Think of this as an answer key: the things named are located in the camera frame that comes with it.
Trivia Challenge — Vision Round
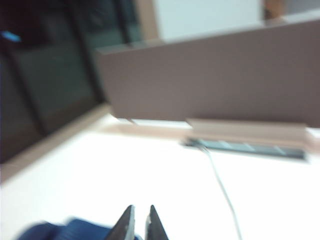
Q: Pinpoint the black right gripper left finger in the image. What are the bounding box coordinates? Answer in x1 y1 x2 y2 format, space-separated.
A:
111 204 136 240

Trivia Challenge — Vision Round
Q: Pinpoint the blue rubber slipper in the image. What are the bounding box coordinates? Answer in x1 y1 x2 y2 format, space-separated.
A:
62 216 144 240
12 219 70 240

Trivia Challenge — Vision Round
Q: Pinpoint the grey cable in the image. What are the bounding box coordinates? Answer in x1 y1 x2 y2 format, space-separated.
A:
199 144 244 240

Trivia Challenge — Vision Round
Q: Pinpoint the dark cable tray recess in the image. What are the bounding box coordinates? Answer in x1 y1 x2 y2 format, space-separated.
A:
181 137 309 163

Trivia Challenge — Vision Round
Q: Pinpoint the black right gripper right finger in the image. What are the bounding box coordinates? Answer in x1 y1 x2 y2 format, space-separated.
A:
145 204 170 240

